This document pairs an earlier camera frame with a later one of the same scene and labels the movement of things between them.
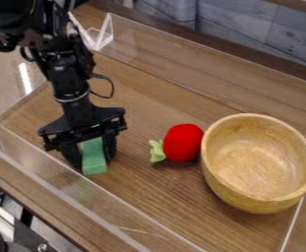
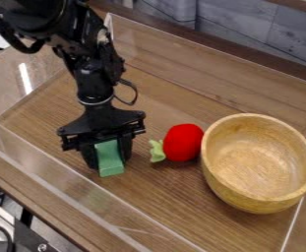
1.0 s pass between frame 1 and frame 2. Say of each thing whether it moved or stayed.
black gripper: moved
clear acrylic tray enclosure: stayed
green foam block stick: moved
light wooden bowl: stayed
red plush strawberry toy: stayed
